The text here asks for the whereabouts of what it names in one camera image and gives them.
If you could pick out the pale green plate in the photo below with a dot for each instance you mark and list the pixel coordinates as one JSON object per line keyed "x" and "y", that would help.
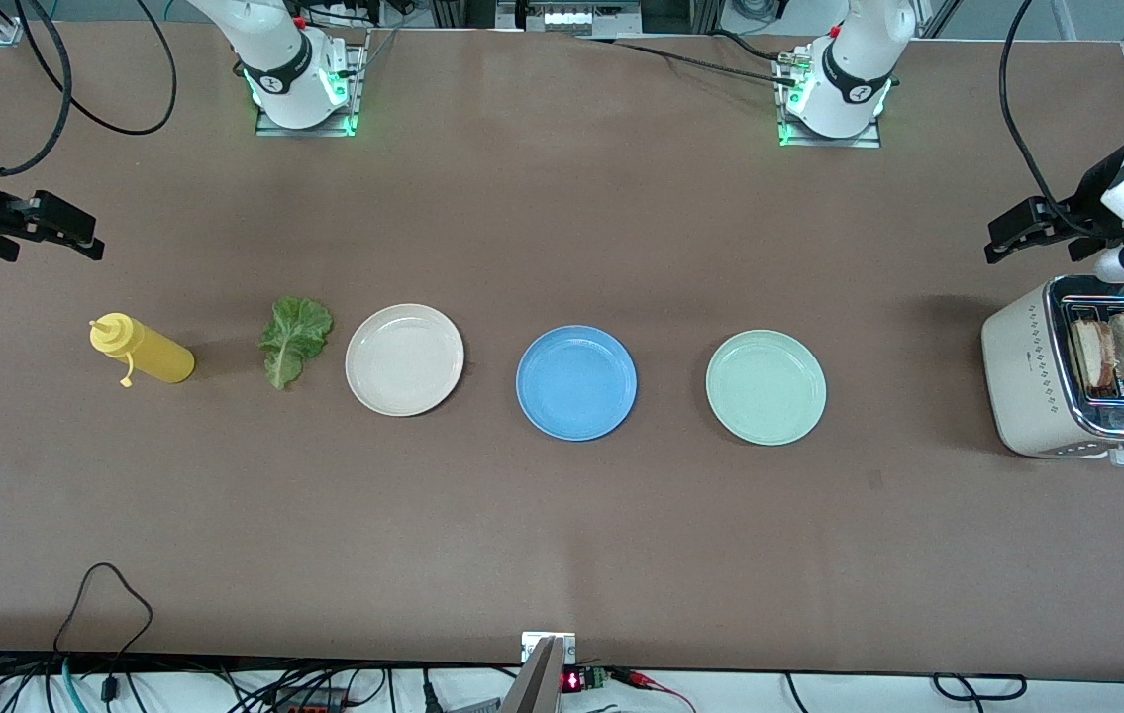
{"x": 766, "y": 387}

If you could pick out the aluminium corner bracket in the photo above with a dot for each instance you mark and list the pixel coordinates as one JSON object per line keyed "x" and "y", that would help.
{"x": 2, "y": 32}

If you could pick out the yellow squeeze bottle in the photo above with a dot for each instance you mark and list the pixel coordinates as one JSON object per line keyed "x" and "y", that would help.
{"x": 151, "y": 352}

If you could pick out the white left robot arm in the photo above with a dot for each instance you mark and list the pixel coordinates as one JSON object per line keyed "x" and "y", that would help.
{"x": 854, "y": 69}

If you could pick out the beige chrome toaster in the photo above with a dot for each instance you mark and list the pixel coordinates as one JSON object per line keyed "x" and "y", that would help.
{"x": 1022, "y": 376}

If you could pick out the green lettuce leaf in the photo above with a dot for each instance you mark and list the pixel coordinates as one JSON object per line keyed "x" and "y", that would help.
{"x": 296, "y": 332}

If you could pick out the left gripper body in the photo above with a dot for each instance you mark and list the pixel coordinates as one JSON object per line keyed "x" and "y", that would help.
{"x": 1092, "y": 202}

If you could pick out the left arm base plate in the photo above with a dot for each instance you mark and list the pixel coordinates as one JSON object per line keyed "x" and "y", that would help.
{"x": 868, "y": 142}

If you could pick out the beige plate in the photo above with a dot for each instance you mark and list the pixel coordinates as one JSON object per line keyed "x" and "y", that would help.
{"x": 404, "y": 359}

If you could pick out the blue plate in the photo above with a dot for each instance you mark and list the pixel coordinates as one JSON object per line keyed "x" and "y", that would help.
{"x": 576, "y": 383}

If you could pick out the grey camera mount bar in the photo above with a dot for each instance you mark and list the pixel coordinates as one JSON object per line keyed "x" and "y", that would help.
{"x": 537, "y": 683}

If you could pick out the red LED display board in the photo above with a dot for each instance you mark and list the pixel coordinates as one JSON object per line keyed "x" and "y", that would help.
{"x": 576, "y": 680}

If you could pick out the small metal bracket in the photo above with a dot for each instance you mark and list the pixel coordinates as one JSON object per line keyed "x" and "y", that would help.
{"x": 532, "y": 644}

